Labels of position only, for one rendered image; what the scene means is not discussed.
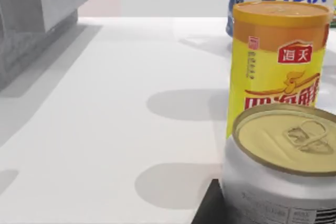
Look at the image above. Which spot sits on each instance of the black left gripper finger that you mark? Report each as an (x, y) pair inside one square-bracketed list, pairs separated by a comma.
[(214, 208)]

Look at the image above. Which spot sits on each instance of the white can with gold top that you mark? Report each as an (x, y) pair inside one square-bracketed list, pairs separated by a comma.
[(275, 187)]

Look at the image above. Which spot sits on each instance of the yellow canister with red label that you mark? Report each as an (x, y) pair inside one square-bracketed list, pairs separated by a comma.
[(275, 51)]

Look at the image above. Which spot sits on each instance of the blue and white bottle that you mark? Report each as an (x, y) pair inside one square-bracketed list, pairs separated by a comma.
[(236, 1)]

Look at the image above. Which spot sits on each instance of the green and white can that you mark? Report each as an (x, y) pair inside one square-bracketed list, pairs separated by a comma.
[(333, 18)]

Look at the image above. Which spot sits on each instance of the grey cabinet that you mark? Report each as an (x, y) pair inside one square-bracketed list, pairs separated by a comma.
[(34, 14)]

